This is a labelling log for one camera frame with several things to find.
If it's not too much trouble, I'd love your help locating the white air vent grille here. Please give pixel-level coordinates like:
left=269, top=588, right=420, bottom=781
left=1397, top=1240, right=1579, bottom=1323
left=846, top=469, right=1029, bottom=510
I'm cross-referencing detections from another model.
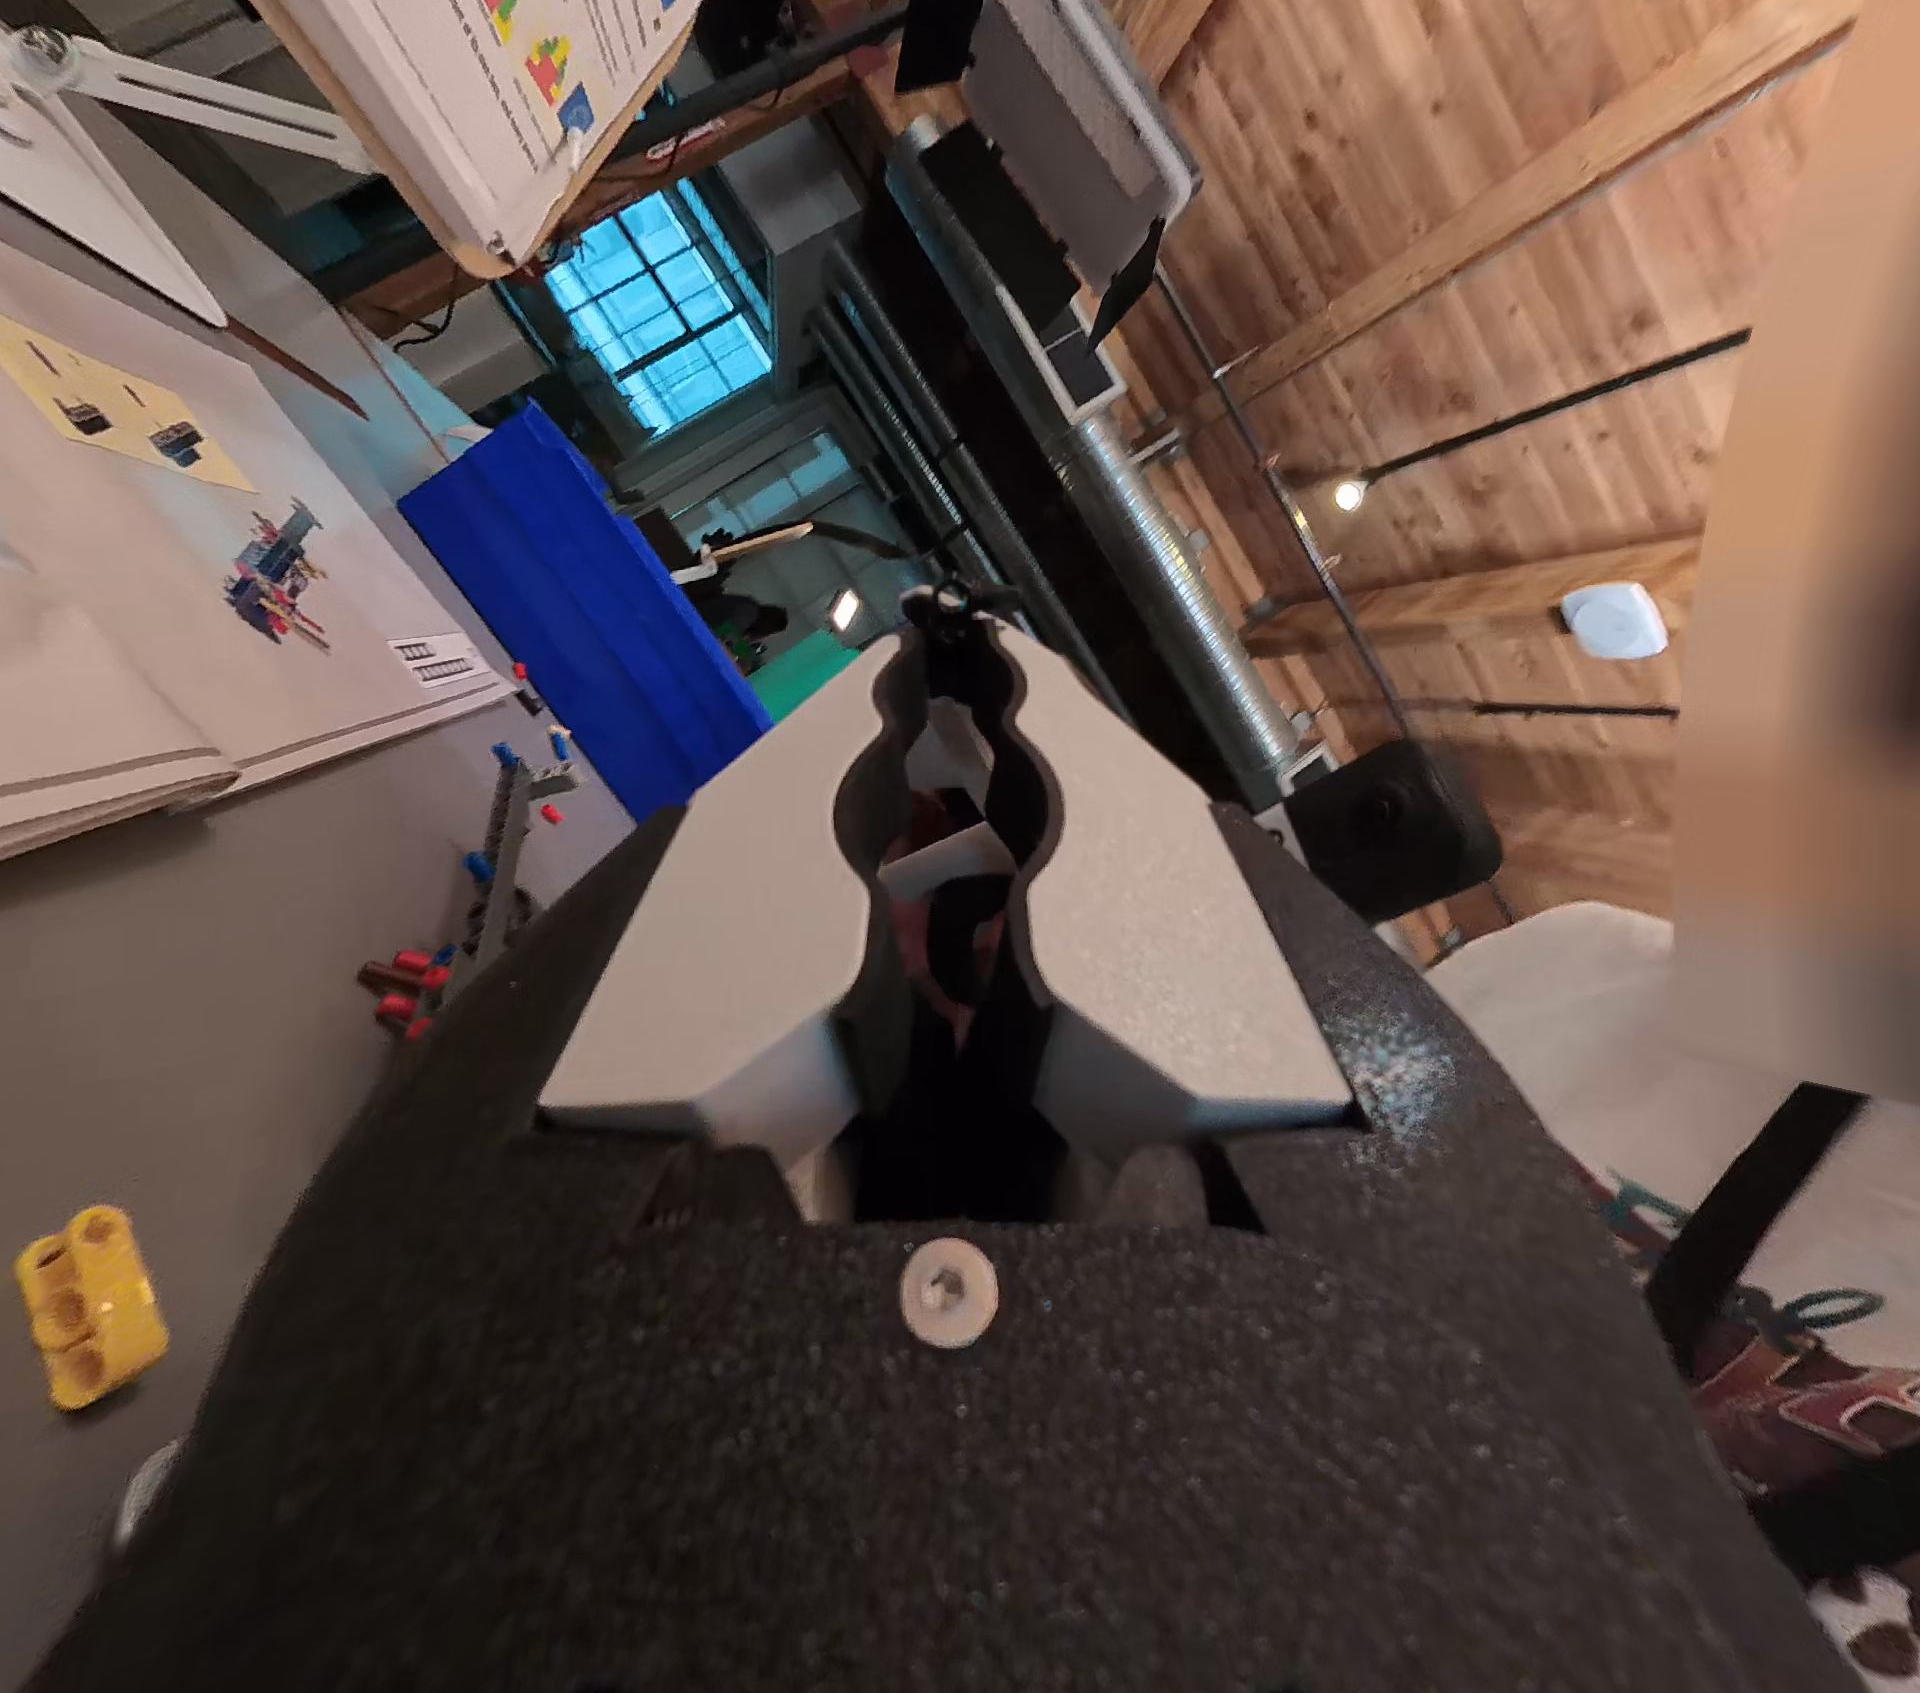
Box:
left=1034, top=282, right=1129, bottom=416

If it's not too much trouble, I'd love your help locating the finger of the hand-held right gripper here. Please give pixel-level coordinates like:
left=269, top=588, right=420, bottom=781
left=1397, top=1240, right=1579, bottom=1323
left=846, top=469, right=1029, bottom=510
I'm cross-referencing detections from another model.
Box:
left=876, top=820, right=1014, bottom=906

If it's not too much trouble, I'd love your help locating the hanging grey panel light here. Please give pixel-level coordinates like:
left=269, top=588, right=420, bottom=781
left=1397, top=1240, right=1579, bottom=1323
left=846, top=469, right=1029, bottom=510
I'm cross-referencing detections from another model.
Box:
left=894, top=0, right=1206, bottom=352

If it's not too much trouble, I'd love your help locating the silver ventilation duct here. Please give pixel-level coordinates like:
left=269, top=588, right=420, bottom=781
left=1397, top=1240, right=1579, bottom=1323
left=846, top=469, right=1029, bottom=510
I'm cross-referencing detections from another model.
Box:
left=884, top=113, right=1340, bottom=813

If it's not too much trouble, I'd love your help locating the black ceiling conduit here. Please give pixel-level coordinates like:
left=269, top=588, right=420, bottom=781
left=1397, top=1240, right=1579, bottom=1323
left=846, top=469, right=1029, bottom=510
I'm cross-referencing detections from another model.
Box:
left=1152, top=267, right=1424, bottom=753

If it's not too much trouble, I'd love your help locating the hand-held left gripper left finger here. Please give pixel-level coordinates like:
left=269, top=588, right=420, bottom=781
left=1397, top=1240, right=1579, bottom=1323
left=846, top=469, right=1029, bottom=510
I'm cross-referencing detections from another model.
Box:
left=536, top=630, right=924, bottom=1226

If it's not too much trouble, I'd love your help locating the black lego connector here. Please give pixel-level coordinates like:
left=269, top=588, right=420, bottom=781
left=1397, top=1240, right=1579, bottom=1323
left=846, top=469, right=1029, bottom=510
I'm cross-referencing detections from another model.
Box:
left=896, top=581, right=1025, bottom=735

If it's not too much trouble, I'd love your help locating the pile of lego beams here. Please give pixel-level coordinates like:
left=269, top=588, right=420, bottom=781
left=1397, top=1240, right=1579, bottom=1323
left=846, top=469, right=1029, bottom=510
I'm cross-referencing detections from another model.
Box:
left=11, top=1203, right=190, bottom=1552

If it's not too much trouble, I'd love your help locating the green felt bag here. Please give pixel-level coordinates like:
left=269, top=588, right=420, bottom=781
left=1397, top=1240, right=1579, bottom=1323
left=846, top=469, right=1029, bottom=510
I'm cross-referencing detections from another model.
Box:
left=741, top=634, right=890, bottom=731

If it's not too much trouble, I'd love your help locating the black strap harness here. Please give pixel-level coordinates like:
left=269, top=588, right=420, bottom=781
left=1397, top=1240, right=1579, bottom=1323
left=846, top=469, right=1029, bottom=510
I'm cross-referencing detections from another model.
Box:
left=1641, top=1080, right=1872, bottom=1377

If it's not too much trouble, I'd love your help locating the black pole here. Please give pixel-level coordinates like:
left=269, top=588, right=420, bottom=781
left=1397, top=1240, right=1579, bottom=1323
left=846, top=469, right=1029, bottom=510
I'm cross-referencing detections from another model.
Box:
left=599, top=0, right=918, bottom=168

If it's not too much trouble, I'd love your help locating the black white desk lamp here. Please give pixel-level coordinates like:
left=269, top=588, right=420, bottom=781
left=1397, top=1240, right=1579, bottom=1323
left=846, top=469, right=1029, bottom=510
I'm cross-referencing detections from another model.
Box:
left=665, top=519, right=906, bottom=588

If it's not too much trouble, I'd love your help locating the lego instruction booklet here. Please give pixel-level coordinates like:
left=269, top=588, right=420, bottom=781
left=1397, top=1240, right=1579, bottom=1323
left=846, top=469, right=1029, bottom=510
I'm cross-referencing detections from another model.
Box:
left=0, top=238, right=521, bottom=863

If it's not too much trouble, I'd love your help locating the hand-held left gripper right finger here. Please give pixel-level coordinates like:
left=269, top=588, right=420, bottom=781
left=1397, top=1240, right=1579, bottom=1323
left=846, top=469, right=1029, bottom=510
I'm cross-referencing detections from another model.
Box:
left=991, top=622, right=1360, bottom=1226

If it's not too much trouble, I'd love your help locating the long grey Technic assembly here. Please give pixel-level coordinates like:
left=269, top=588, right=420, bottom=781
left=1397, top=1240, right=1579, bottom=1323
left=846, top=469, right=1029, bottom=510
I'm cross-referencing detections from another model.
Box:
left=355, top=725, right=581, bottom=1047

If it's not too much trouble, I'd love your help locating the brown wooden strip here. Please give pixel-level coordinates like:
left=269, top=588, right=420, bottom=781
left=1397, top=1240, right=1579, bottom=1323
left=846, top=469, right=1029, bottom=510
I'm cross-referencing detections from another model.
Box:
left=222, top=312, right=372, bottom=423

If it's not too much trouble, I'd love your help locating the white ceiling access point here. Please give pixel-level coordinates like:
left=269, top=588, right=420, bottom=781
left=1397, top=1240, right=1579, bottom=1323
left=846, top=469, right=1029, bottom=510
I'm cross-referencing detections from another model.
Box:
left=1560, top=581, right=1671, bottom=665

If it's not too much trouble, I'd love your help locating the blue plastic bin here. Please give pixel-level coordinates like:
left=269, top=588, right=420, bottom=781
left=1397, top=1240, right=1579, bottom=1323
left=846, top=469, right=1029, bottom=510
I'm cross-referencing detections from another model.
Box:
left=395, top=399, right=778, bottom=825

